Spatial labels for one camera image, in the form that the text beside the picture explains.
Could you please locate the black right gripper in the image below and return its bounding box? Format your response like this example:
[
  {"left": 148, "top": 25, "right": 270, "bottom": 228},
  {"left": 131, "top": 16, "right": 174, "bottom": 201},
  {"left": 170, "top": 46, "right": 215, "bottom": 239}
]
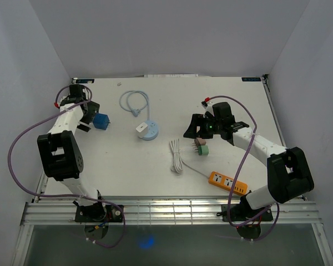
[{"left": 183, "top": 114, "right": 222, "bottom": 139}]

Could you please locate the blue cube socket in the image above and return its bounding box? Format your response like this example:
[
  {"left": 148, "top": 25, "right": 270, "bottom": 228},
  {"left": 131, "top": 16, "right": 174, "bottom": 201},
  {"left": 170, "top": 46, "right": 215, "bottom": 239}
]
[{"left": 93, "top": 113, "right": 110, "bottom": 130}]

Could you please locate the round light blue socket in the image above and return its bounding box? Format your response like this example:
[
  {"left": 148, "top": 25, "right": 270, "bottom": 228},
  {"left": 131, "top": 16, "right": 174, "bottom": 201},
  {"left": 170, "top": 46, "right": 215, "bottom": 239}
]
[{"left": 142, "top": 120, "right": 159, "bottom": 141}]

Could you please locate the white usb charger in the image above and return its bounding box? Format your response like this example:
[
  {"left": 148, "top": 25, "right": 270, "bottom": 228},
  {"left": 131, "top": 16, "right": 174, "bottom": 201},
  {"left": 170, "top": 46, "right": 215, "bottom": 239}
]
[{"left": 135, "top": 122, "right": 149, "bottom": 138}]

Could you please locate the light blue power cable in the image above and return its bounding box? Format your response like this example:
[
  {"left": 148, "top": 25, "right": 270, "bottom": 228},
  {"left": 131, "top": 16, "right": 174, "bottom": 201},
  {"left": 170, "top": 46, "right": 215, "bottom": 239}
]
[{"left": 119, "top": 90, "right": 152, "bottom": 122}]

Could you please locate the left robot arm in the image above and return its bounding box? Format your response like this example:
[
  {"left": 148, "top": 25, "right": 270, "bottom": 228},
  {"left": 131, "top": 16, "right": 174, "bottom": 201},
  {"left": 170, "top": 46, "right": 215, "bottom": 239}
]
[{"left": 37, "top": 84, "right": 107, "bottom": 222}]

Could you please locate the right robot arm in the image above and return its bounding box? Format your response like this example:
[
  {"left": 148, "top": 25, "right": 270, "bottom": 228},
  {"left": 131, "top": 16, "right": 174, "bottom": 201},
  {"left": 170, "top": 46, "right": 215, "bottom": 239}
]
[{"left": 183, "top": 100, "right": 314, "bottom": 221}]

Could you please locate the pink plug adapter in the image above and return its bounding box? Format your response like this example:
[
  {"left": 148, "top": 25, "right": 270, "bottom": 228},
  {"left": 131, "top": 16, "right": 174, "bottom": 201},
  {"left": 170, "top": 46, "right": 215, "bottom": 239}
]
[{"left": 194, "top": 137, "right": 206, "bottom": 147}]

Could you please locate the green usb charger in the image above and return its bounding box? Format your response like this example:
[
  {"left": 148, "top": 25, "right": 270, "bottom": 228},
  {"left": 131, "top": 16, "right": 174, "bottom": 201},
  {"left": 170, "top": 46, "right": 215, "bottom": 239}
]
[{"left": 195, "top": 145, "right": 209, "bottom": 156}]

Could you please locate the orange power strip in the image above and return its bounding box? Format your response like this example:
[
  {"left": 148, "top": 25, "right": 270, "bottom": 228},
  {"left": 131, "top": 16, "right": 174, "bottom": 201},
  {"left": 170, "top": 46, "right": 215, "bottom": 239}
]
[{"left": 208, "top": 171, "right": 248, "bottom": 196}]

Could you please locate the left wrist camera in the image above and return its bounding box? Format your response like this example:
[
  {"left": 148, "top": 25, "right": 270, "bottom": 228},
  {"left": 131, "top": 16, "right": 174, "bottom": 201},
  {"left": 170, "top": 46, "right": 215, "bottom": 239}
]
[{"left": 54, "top": 95, "right": 72, "bottom": 109}]

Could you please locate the white bundled power cable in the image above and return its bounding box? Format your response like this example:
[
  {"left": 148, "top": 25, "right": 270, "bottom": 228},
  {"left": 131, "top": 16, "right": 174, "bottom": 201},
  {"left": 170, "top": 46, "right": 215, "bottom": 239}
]
[{"left": 169, "top": 139, "right": 211, "bottom": 178}]

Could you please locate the light blue wall plug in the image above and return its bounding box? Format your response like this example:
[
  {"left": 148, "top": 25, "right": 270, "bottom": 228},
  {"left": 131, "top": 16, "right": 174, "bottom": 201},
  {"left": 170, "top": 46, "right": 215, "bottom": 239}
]
[{"left": 131, "top": 109, "right": 141, "bottom": 117}]

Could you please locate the aluminium frame rail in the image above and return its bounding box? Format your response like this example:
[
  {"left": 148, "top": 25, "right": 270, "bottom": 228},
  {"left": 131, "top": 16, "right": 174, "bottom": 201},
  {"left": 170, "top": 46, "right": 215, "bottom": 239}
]
[{"left": 21, "top": 198, "right": 322, "bottom": 226}]

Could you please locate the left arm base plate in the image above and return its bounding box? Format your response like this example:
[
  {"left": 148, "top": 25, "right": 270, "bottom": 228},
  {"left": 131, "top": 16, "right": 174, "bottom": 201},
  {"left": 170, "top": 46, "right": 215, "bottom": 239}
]
[{"left": 74, "top": 203, "right": 124, "bottom": 223}]

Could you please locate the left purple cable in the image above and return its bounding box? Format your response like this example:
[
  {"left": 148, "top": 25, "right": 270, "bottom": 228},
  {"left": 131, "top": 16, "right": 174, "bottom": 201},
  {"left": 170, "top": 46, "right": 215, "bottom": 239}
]
[{"left": 7, "top": 85, "right": 126, "bottom": 249}]

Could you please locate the purple cable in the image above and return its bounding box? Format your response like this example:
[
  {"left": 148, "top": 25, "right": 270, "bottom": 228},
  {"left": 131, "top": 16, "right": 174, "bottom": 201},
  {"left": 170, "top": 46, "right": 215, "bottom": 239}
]
[
  {"left": 209, "top": 95, "right": 280, "bottom": 242},
  {"left": 7, "top": 85, "right": 126, "bottom": 249}
]

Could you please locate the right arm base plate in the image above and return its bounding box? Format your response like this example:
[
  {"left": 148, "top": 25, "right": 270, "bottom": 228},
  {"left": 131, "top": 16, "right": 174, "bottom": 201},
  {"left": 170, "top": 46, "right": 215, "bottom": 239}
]
[{"left": 216, "top": 204, "right": 274, "bottom": 222}]

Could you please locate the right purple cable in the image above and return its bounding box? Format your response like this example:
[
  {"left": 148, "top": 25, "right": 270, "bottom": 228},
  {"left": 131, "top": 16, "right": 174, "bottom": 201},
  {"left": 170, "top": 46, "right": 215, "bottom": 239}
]
[{"left": 209, "top": 95, "right": 280, "bottom": 242}]

